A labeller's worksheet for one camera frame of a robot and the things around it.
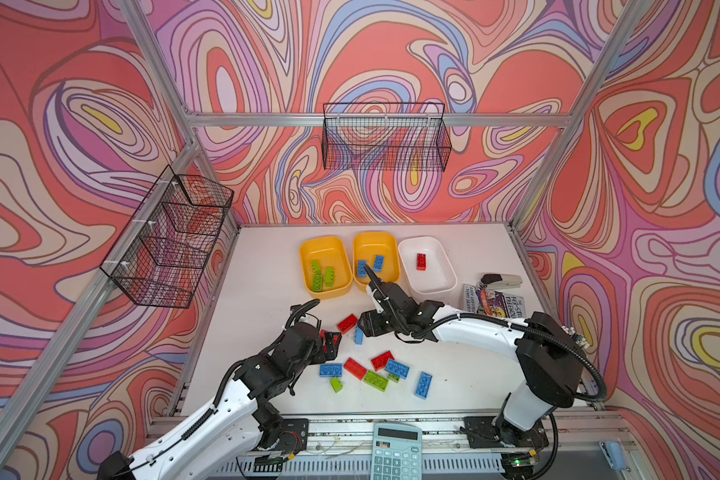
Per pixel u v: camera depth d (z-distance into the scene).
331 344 0.71
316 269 1.04
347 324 0.91
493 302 0.96
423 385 0.80
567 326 0.94
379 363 0.84
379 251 1.10
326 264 1.06
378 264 1.05
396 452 0.69
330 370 0.82
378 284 0.75
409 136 0.96
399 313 0.65
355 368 0.82
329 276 1.01
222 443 0.56
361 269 1.04
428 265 1.06
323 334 0.90
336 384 0.80
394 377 0.82
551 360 0.45
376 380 0.83
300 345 0.58
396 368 0.82
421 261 1.07
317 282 1.01
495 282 0.99
